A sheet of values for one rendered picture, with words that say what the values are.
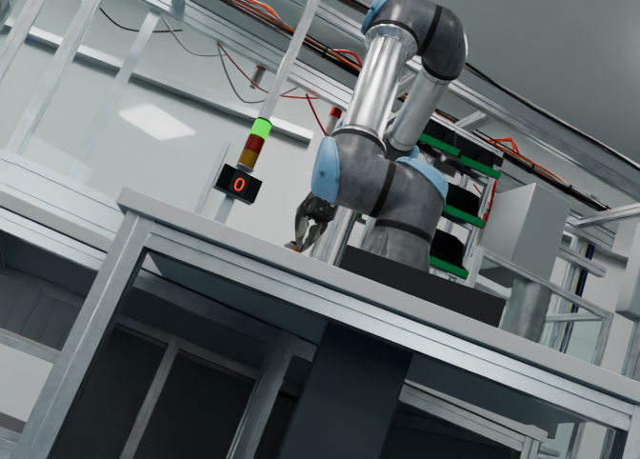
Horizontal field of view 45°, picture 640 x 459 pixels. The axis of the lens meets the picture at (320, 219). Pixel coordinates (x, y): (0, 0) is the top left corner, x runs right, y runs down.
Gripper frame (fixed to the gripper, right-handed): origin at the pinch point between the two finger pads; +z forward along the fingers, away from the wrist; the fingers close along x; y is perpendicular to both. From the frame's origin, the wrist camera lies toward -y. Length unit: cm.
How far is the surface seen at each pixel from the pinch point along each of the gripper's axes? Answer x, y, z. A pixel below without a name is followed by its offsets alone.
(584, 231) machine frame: 163, -109, -96
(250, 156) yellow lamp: -19.0, -15.8, -21.9
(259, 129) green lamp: -19.7, -15.9, -30.3
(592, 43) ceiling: 182, -179, -248
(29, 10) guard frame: -83, 15, -19
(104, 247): -47, 19, 24
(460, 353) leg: 4, 88, 27
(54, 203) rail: -60, 11, 18
